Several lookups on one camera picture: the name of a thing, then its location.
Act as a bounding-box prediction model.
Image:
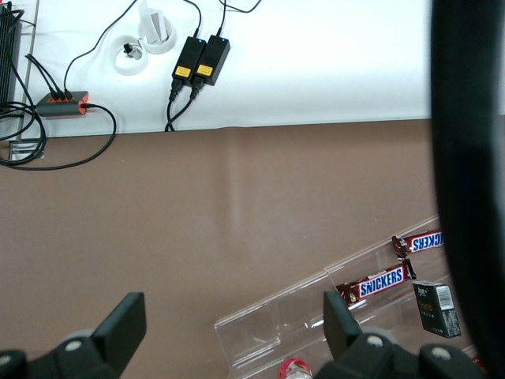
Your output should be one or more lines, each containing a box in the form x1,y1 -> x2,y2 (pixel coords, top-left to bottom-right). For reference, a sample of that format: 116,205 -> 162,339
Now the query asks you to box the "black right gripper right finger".
315,291 -> 487,379

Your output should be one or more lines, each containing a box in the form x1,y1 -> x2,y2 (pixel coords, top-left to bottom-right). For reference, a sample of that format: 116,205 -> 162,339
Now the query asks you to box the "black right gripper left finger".
0,291 -> 148,379

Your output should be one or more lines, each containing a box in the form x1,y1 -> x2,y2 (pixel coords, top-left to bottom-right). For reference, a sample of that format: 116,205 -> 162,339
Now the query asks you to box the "Snickers chocolate bar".
391,229 -> 445,260
335,258 -> 418,310

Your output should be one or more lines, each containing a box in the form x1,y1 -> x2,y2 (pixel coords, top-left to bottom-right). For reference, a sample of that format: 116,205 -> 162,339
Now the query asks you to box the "red white lidded can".
278,357 -> 315,379

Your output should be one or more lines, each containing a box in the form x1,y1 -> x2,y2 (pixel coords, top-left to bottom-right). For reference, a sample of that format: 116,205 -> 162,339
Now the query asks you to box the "clear acrylic stepped stand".
214,215 -> 488,374

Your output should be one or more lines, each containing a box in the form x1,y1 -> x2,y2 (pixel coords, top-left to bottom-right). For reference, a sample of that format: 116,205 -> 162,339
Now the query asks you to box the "small black product box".
412,279 -> 462,340

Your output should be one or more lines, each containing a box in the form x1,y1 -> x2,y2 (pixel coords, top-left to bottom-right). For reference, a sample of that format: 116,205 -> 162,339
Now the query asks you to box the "brown table mat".
0,120 -> 441,379

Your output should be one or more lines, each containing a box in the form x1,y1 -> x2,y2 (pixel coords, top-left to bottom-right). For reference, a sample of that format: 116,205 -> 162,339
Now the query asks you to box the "grey orange USB hub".
34,90 -> 90,118

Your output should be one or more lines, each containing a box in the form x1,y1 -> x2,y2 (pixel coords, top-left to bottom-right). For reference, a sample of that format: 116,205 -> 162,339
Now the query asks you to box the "black power adapter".
193,34 -> 232,87
170,36 -> 207,82

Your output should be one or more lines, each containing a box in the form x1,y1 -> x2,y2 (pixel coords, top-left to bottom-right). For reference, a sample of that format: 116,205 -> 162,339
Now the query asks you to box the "black ribbed device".
0,6 -> 23,104

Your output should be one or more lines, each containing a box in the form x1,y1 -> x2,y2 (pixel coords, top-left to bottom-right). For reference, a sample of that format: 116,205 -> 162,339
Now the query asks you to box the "white folded paper piece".
138,0 -> 167,43

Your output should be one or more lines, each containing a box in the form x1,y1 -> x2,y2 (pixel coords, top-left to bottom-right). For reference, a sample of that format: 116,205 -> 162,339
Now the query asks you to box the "shiny metal bracket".
7,138 -> 46,161

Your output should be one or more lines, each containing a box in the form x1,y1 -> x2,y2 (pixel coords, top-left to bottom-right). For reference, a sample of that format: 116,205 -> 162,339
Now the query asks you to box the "black USB cable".
24,53 -> 58,102
37,62 -> 65,100
0,102 -> 118,171
62,0 -> 145,99

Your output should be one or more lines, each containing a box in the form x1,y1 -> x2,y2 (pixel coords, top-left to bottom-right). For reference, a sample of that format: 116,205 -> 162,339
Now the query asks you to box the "black mains cord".
163,78 -> 186,133
167,81 -> 206,131

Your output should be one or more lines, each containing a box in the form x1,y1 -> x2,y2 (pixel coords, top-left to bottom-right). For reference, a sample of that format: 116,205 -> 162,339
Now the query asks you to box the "thick black blurred cable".
430,0 -> 505,379

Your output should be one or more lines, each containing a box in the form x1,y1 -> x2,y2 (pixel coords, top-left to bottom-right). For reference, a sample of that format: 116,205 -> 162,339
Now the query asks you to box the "thin black adapter cable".
183,0 -> 203,39
218,0 -> 262,37

